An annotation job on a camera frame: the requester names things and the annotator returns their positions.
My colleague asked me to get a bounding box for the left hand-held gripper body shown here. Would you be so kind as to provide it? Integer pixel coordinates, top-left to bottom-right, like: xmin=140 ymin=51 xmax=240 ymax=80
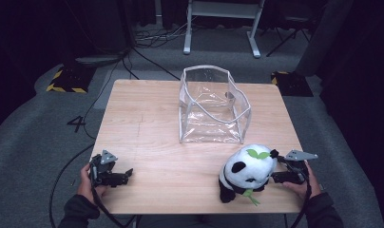
xmin=88 ymin=149 xmax=125 ymax=188

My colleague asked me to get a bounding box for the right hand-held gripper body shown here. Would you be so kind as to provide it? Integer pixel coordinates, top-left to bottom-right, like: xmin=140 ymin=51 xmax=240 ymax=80
xmin=284 ymin=149 xmax=319 ymax=185

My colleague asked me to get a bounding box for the panda plush toy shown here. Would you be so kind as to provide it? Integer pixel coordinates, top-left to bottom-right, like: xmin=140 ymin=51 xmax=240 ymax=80
xmin=218 ymin=143 xmax=280 ymax=207

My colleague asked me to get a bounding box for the clear plastic bag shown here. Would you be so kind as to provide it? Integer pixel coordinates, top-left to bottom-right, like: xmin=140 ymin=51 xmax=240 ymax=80
xmin=178 ymin=65 xmax=253 ymax=145

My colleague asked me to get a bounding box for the person's right hand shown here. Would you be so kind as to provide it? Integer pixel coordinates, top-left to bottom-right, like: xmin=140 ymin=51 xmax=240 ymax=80
xmin=281 ymin=161 xmax=322 ymax=200

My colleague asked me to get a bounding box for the person's left hand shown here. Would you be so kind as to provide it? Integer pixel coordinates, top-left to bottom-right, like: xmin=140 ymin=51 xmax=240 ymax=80
xmin=77 ymin=162 xmax=109 ymax=205

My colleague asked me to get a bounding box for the yellow black striped base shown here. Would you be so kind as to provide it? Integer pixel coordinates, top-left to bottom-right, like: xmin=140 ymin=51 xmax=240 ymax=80
xmin=46 ymin=64 xmax=97 ymax=95
xmin=270 ymin=70 xmax=315 ymax=98

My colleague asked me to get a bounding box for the dark tripod stand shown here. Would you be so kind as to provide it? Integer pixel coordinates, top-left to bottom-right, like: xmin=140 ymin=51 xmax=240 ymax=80
xmin=265 ymin=14 xmax=312 ymax=58

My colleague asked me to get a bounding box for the grey curtain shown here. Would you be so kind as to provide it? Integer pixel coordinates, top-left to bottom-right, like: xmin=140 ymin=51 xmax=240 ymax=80
xmin=294 ymin=0 xmax=355 ymax=77

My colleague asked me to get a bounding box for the white metal stand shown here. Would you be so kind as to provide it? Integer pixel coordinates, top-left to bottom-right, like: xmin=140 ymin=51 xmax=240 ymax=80
xmin=182 ymin=0 xmax=266 ymax=59

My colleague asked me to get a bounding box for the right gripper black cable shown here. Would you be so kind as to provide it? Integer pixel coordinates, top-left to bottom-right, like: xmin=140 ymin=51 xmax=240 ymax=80
xmin=289 ymin=161 xmax=313 ymax=228

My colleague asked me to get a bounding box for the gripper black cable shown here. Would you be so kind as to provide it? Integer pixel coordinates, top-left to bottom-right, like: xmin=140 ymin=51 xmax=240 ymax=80
xmin=289 ymin=161 xmax=313 ymax=228
xmin=89 ymin=164 xmax=138 ymax=228

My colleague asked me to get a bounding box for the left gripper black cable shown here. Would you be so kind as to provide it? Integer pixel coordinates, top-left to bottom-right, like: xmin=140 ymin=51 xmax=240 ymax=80
xmin=89 ymin=164 xmax=138 ymax=228

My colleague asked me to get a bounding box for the thick black floor cable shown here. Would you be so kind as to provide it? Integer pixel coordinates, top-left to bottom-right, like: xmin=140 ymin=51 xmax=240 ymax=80
xmin=48 ymin=142 xmax=97 ymax=228

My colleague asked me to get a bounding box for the thin black floor cable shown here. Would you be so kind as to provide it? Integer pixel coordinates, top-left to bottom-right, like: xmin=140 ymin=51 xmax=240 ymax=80
xmin=83 ymin=53 xmax=132 ymax=141

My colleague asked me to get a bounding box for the grey stand base plate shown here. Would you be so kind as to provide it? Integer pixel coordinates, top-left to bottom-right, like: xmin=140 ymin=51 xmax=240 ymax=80
xmin=74 ymin=47 xmax=131 ymax=67

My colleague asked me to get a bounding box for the bundle of floor cables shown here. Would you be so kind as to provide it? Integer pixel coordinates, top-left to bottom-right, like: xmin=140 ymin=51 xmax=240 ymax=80
xmin=134 ymin=17 xmax=196 ymax=49

